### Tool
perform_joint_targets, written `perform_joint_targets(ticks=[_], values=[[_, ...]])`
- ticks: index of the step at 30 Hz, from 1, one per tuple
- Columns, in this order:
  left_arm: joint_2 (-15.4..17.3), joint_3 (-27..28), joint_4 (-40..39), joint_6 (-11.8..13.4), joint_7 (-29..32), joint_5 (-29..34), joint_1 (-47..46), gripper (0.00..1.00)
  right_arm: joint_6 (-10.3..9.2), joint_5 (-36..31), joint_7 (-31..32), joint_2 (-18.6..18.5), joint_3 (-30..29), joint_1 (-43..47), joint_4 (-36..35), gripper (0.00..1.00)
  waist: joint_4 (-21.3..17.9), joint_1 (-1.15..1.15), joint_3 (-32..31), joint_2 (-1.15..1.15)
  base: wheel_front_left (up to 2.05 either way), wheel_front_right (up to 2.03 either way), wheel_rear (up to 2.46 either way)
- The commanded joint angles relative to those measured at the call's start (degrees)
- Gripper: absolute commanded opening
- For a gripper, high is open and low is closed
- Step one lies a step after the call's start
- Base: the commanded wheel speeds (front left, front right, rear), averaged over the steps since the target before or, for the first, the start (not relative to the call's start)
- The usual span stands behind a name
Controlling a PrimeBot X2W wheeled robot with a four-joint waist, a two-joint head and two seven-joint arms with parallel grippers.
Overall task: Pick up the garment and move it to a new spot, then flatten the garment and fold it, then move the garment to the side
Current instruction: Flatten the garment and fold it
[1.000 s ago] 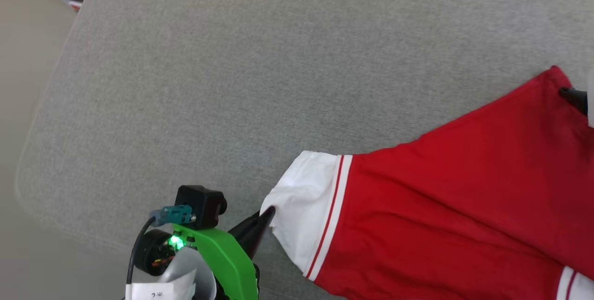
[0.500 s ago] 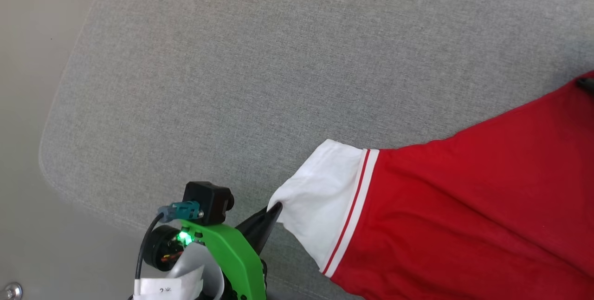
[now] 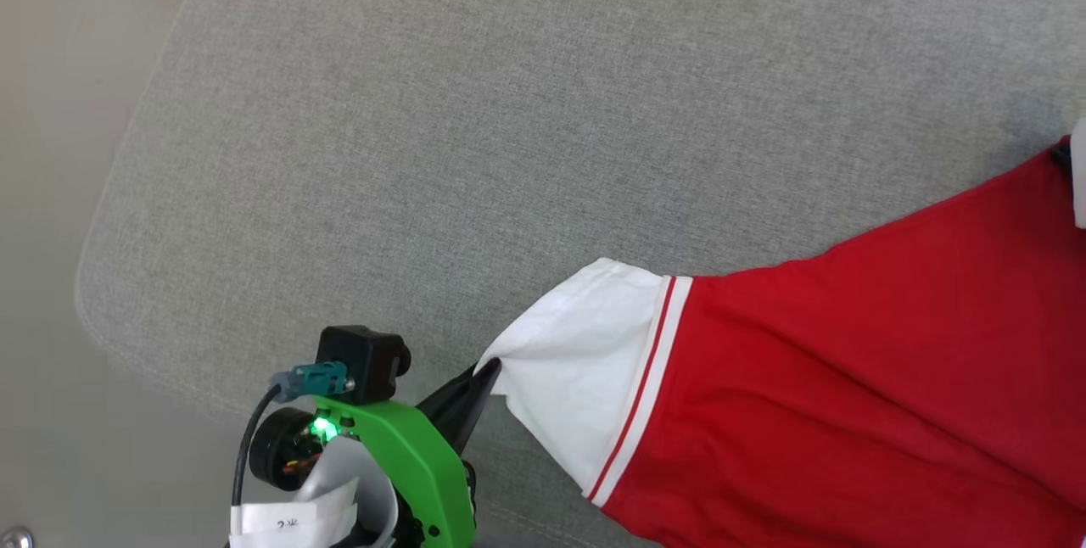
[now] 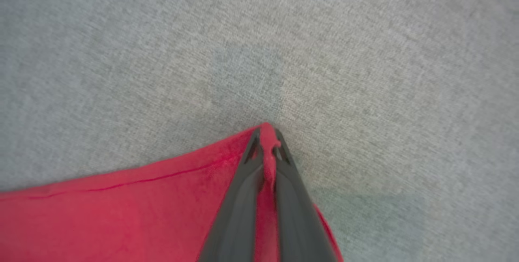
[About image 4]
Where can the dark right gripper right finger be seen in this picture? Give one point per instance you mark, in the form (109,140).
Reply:
(300,221)

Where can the red and white garment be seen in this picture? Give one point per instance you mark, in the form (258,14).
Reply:
(121,221)

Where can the grey fabric sofa cushion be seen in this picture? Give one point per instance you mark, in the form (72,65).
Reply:
(365,51)

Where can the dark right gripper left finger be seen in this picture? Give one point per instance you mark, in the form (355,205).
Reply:
(237,213)

